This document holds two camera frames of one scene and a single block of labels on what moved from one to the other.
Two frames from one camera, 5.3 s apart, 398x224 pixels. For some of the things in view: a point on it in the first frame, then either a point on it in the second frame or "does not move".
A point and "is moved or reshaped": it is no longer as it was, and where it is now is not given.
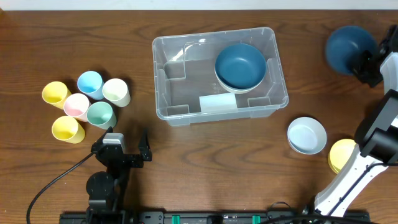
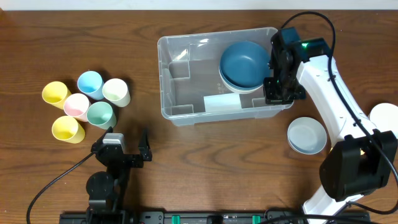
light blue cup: (91, 83) does not move
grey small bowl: (306, 135) does not move
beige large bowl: (240, 91) is moved or reshaped
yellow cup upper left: (55, 93) does not move
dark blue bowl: (346, 45) to (244, 65)
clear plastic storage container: (187, 91) does not move
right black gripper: (365, 69) to (283, 94)
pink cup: (76, 105) does not move
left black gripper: (123, 160) does not move
